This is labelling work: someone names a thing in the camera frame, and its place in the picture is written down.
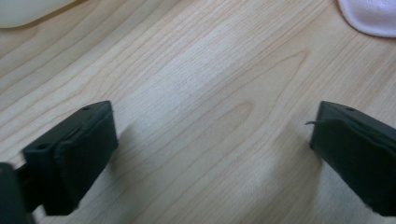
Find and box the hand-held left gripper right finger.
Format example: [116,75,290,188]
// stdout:
[304,100,396,217]

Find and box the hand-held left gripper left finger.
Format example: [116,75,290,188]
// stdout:
[18,100,120,217]

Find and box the pink white cloth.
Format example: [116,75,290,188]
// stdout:
[337,0,396,38]

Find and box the white compartment storage box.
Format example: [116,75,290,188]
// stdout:
[0,0,78,30]

